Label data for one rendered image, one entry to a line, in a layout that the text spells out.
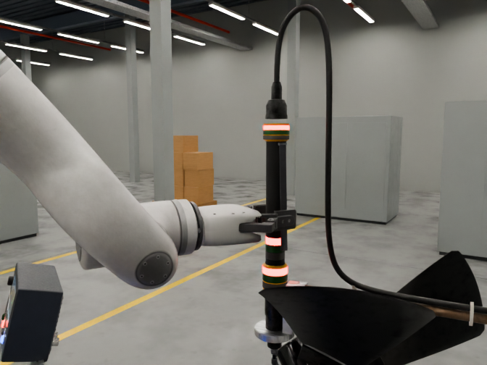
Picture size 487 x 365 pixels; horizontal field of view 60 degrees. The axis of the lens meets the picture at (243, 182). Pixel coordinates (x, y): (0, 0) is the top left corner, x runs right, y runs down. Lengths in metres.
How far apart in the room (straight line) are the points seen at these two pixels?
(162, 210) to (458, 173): 5.70
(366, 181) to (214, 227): 7.41
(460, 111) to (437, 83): 6.83
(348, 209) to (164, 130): 3.69
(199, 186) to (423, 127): 6.83
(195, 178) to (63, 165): 8.45
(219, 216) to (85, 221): 0.21
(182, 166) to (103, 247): 8.61
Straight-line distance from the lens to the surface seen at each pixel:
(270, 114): 0.69
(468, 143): 6.13
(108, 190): 0.50
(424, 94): 12.95
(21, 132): 0.52
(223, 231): 0.62
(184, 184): 9.16
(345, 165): 8.07
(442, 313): 0.70
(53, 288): 1.26
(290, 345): 0.85
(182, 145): 9.05
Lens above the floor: 1.64
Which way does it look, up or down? 7 degrees down
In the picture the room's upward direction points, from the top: straight up
